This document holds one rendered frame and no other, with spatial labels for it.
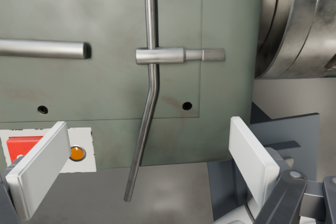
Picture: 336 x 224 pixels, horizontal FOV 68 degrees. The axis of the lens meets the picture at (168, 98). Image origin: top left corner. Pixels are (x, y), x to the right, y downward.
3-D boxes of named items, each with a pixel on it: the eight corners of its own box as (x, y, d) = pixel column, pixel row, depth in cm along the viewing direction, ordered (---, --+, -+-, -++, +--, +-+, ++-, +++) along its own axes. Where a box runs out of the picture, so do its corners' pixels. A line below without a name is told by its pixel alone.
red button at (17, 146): (20, 168, 39) (13, 176, 37) (12, 134, 37) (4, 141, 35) (59, 167, 39) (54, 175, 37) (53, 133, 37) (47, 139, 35)
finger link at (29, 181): (29, 221, 14) (16, 222, 14) (72, 154, 20) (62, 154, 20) (18, 175, 13) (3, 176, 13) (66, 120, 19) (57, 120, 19)
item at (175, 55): (222, 44, 33) (136, 46, 33) (226, 46, 31) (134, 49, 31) (221, 60, 34) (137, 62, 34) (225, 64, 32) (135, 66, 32)
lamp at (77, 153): (71, 157, 38) (69, 160, 38) (69, 145, 38) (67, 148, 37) (85, 157, 38) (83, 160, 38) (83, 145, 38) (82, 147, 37)
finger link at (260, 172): (266, 167, 13) (281, 167, 13) (230, 116, 20) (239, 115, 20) (260, 213, 14) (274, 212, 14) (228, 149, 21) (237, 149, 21)
